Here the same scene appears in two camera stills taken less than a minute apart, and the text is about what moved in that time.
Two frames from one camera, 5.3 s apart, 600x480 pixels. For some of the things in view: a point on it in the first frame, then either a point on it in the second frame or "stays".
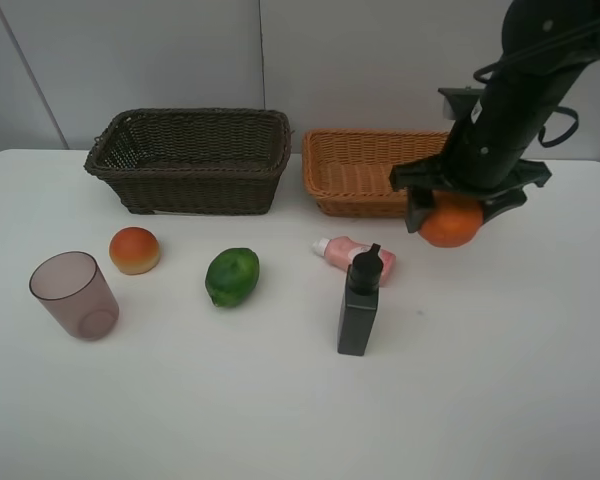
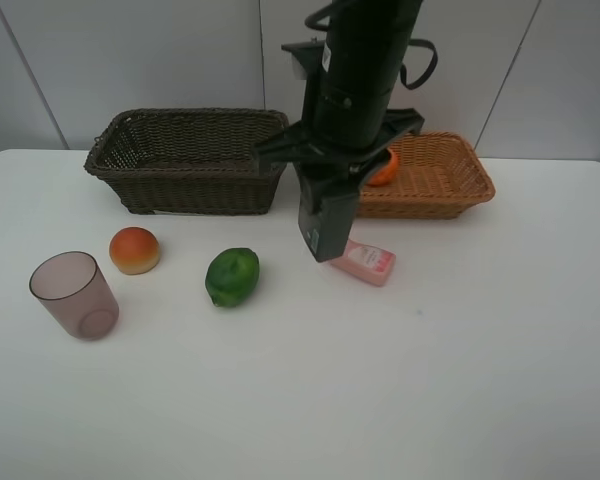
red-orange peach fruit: x=134 y=251 stays
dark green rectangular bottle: x=360 y=302 → x=328 y=231
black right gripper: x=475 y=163 → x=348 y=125
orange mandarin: x=454 y=222 → x=389 y=173
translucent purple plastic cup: x=76 y=291 stays
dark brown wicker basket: x=210 y=161 stays
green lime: x=231 y=275 stays
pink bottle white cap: x=340 y=252 → x=369 y=263
